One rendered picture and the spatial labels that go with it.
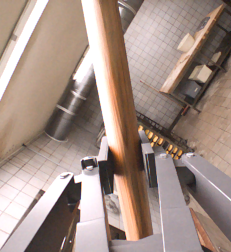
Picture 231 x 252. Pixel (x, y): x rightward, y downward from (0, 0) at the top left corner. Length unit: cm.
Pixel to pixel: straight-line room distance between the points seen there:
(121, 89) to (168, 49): 525
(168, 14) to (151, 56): 108
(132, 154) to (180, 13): 554
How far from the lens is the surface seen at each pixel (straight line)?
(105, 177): 16
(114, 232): 225
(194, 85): 484
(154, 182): 16
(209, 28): 489
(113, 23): 17
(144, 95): 524
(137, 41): 529
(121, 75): 17
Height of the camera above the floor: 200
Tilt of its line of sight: 7 degrees down
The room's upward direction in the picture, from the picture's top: 60 degrees counter-clockwise
